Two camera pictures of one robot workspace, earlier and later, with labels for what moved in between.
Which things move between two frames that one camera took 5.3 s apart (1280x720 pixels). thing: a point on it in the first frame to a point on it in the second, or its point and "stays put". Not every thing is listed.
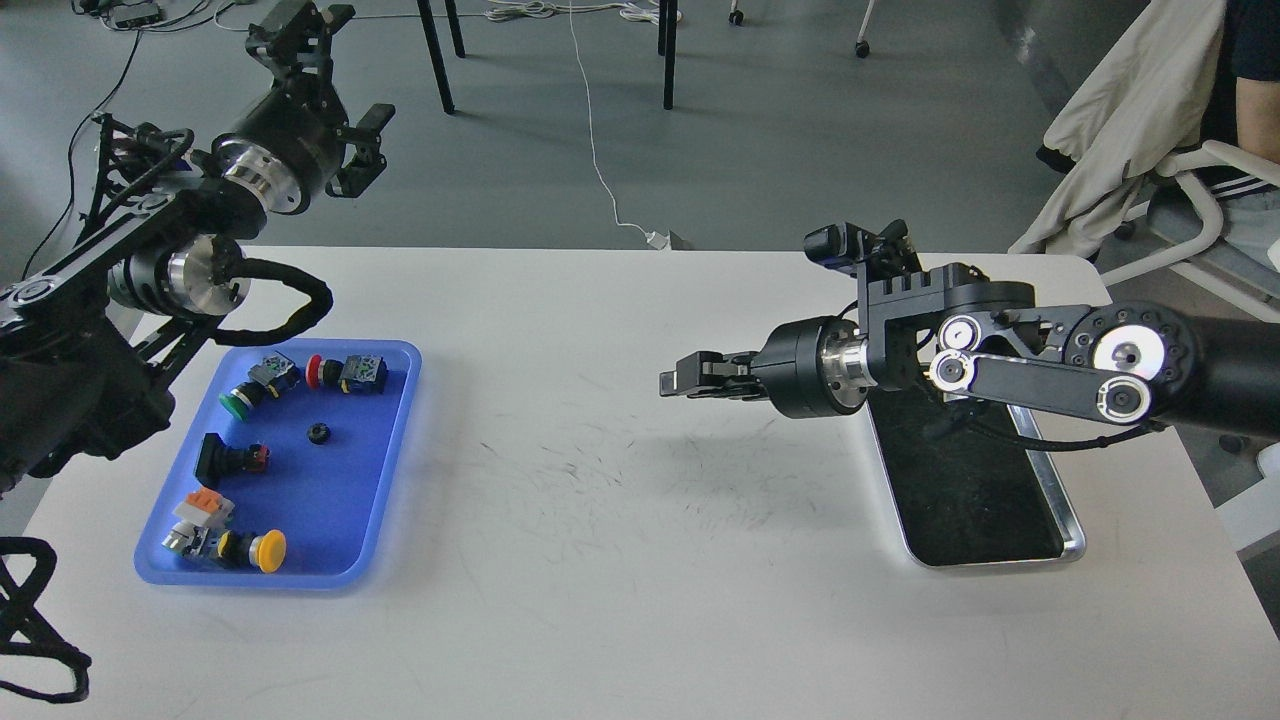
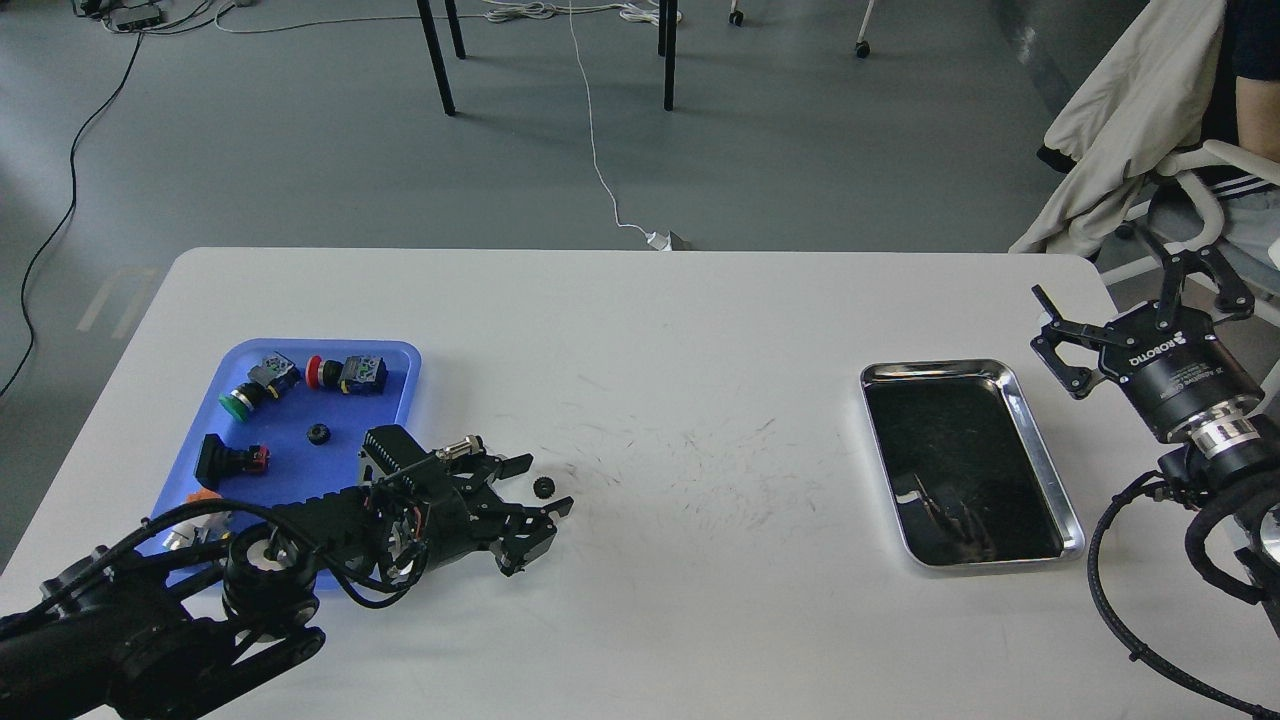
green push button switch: [272, 376] stays put
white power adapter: [656, 239] stays put
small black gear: [319, 433] stays put
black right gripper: [816, 367] to [1169, 358]
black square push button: [217, 459] stays put
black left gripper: [294, 143] to [464, 518]
